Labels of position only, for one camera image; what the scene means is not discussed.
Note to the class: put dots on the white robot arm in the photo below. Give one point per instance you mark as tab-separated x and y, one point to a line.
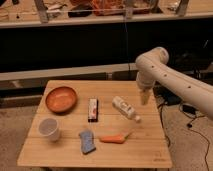
152	67

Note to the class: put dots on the wooden folding table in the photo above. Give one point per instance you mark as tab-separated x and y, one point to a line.
145	147

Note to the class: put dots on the blue sponge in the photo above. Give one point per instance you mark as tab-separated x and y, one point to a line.
87	141

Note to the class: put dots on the white plastic bottle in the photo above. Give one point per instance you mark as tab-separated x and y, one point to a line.
126	109

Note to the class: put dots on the orange wooden bowl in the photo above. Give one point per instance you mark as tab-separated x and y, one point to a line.
61	99

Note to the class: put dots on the orange carrot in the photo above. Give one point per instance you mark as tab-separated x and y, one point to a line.
118	138

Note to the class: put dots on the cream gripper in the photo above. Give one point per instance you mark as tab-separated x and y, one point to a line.
144	96

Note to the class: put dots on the translucent plastic cup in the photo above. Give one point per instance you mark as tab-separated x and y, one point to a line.
49	129

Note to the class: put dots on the black and white box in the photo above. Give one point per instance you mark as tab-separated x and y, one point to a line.
93	110

